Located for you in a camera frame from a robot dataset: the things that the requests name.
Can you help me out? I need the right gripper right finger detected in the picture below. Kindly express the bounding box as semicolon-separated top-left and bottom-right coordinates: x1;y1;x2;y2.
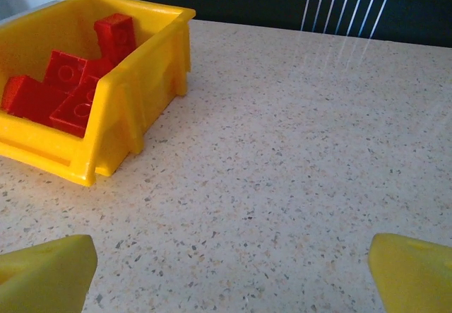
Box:
367;233;452;313

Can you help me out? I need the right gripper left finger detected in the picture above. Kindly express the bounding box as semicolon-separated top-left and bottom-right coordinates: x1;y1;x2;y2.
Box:
0;234;99;313

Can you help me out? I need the red lego brick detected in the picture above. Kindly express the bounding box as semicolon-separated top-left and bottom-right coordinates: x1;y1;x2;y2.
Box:
93;13;138;67
49;75;102;139
43;49;89;90
0;75;70;126
80;57;114;83

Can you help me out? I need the yellow plastic bin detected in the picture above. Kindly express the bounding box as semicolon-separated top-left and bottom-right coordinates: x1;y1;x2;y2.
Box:
0;0;197;187

